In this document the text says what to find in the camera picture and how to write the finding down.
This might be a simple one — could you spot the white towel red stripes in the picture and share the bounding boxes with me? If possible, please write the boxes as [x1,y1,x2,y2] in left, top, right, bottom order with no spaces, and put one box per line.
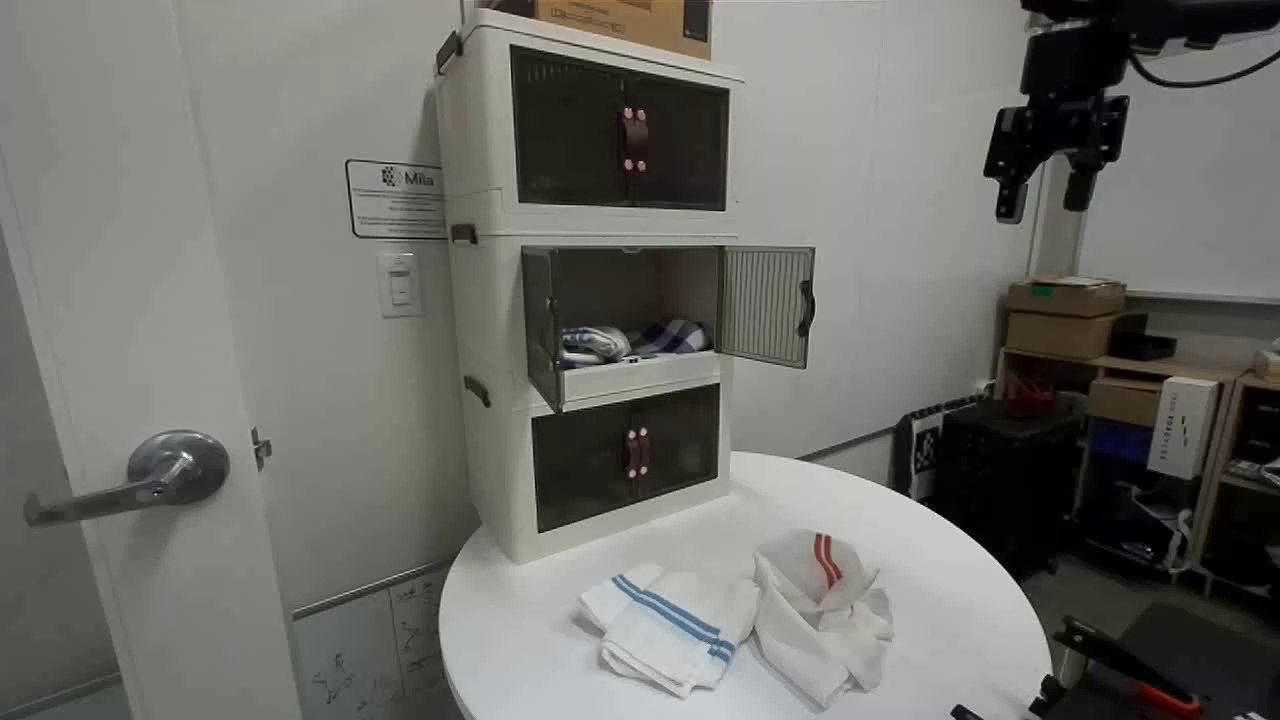
[748,528,895,711]

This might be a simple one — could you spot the black flat pad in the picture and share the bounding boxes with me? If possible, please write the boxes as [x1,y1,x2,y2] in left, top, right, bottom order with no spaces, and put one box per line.
[1037,595,1280,720]

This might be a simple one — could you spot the white whiteboard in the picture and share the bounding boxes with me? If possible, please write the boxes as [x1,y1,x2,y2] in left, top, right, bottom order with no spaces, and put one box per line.
[1077,24,1280,310]

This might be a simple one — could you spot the smoked translucent cabinet door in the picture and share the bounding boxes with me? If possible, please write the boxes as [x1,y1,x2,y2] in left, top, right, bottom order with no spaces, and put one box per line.
[638,386,723,503]
[507,43,638,207]
[629,74,731,216]
[716,244,820,373]
[528,420,642,538]
[521,244,570,416]

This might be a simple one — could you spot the plain cardboard box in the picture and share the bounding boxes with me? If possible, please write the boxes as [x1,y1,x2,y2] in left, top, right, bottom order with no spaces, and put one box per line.
[1000,310,1115,366]

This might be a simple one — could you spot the black small device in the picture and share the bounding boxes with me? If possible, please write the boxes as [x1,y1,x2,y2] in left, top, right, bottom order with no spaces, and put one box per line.
[1110,311,1180,366]

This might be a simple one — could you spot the small cardboard box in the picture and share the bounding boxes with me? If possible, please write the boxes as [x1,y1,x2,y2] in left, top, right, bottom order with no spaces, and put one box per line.
[1085,377,1164,434]

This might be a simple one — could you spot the white stacked storage cabinet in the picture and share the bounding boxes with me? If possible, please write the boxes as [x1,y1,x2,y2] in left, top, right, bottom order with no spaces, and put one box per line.
[432,8,743,565]

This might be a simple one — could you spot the black tool red handle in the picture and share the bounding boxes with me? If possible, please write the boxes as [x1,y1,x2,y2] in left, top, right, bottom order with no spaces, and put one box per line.
[1053,622,1205,720]

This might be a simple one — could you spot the white room door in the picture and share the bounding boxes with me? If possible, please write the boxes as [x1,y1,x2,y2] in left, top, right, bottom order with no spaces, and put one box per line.
[0,0,304,720]

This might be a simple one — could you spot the black floor cabinet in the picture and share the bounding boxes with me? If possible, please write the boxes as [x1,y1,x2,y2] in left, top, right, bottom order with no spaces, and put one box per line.
[927,395,1090,579]

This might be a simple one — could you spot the blue white folded cloth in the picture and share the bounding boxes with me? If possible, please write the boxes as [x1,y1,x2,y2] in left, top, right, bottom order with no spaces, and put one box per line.
[632,318,712,362]

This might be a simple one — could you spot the white wall sign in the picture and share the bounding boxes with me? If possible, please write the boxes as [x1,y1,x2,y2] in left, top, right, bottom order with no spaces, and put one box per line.
[339,158,448,244]

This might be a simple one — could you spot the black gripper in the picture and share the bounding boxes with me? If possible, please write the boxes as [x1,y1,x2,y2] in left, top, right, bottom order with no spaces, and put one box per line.
[982,91,1134,224]

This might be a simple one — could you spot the white product box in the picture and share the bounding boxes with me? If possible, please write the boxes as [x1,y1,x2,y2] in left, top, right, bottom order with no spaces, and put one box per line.
[1144,373,1225,483]

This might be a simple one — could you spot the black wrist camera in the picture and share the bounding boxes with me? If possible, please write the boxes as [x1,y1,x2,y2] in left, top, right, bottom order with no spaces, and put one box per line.
[1021,24,1137,101]

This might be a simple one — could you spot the wooden storage shelf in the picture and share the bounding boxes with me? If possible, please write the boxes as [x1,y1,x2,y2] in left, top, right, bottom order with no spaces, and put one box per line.
[992,350,1280,603]

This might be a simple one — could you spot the brown cardboard box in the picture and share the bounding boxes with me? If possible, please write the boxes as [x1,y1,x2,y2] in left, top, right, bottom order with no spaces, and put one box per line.
[463,0,716,65]

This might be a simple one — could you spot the flat cardboard box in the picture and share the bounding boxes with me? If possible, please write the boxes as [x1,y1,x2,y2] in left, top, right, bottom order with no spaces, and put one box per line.
[1000,275,1134,320]

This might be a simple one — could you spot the white light switch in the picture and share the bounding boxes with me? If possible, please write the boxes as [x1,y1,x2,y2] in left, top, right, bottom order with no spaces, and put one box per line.
[375,249,423,326]

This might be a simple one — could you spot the silver lever door handle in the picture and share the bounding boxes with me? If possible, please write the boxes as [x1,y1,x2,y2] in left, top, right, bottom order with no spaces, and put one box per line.
[21,425,233,528]

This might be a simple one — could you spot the white towel blue stripes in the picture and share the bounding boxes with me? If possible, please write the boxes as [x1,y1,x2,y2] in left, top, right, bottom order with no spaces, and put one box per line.
[573,560,765,703]

